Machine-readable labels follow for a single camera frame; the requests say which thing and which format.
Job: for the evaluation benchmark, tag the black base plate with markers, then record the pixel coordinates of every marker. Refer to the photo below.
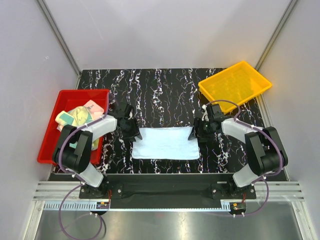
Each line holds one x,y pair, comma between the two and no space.
190,191

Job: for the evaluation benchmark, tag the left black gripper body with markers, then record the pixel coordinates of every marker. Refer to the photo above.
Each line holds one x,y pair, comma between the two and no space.
130,129

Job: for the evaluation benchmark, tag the yellow plastic tray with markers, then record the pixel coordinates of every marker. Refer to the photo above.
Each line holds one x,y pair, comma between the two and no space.
236,84

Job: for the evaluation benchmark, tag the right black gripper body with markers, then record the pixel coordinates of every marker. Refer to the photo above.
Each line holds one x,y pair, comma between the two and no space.
205,128

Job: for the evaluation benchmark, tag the red plastic bin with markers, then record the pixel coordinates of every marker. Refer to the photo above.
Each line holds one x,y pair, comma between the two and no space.
67,100

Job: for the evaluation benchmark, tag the pink towel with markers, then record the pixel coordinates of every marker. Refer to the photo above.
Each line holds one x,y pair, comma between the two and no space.
93,107

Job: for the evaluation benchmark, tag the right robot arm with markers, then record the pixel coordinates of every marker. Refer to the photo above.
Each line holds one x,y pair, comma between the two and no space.
265,152

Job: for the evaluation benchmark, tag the light blue towel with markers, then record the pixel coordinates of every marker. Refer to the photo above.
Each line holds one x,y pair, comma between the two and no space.
166,143

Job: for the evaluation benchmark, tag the aluminium frame post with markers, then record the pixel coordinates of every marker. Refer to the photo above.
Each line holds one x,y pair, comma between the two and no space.
276,33
60,40

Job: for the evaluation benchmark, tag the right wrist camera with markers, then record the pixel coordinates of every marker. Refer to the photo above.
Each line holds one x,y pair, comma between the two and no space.
212,113

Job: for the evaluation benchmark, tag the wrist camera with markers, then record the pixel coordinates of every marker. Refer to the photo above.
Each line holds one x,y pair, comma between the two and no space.
131,115
212,113

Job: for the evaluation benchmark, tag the yellow green towel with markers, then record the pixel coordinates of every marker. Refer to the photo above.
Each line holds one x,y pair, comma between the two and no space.
72,117

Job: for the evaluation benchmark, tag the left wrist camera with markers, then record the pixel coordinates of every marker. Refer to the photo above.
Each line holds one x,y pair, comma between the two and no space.
131,115

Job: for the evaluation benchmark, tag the white slotted cable duct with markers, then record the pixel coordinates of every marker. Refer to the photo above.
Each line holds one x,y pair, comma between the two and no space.
77,206

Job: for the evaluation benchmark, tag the left aluminium frame post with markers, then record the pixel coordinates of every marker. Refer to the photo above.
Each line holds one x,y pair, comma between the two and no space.
60,40

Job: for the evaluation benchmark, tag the right aluminium frame post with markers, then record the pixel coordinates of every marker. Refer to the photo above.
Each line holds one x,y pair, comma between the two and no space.
276,33

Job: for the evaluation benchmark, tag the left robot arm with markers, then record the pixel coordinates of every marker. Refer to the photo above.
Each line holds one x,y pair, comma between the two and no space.
73,149

